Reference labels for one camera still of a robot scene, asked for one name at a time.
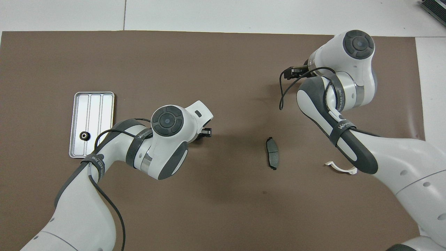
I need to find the large brown table mat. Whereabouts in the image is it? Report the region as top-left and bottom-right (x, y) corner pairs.
(0, 31), (426, 251)

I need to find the black ribbed device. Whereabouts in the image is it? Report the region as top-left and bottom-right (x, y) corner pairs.
(420, 0), (446, 18)

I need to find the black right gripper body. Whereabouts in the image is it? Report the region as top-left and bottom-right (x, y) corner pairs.
(293, 62), (313, 79)

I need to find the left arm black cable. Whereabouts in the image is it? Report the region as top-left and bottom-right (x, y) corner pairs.
(87, 118), (152, 251)

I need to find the dark grey brake pad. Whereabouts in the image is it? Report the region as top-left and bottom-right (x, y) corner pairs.
(266, 136), (279, 170)

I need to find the silver metal compartment tray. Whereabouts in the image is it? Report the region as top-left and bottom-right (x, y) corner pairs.
(69, 92), (115, 159)

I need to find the white curved plastic bracket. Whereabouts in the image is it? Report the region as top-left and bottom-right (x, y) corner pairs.
(325, 160), (358, 175)

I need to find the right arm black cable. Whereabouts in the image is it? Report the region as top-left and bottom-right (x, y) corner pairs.
(279, 66), (380, 137)

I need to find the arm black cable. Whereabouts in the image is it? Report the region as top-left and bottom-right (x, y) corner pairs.
(279, 66), (380, 137)
(87, 118), (152, 251)

